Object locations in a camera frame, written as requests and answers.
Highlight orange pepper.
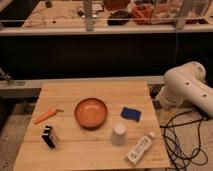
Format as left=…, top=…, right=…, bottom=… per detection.
left=34, top=108, right=60, bottom=124

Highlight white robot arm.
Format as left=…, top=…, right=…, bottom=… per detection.
left=156, top=61, right=213, bottom=117

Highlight orange ceramic bowl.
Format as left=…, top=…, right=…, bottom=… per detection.
left=74, top=98, right=108, bottom=129

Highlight blue sponge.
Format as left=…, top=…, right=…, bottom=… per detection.
left=121, top=107, right=141, bottom=122

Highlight white paper cup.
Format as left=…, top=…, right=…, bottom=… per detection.
left=111, top=123, right=126, bottom=146

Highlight black object on bench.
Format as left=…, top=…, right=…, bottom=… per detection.
left=107, top=10, right=131, bottom=26

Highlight white plastic bottle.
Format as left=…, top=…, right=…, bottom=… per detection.
left=126, top=132, right=155, bottom=166

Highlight black and white box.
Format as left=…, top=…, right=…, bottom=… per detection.
left=42, top=126, right=58, bottom=148

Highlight orange basket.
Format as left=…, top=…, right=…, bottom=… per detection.
left=131, top=5, right=152, bottom=25

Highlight grey metal post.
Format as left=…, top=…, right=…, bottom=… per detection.
left=175, top=0, right=193, bottom=30
left=83, top=0, right=93, bottom=31

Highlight black floor cables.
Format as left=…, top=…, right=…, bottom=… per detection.
left=159, top=108, right=209, bottom=171

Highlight grey metal post right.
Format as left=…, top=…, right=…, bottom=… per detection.
left=175, top=0, right=193, bottom=30

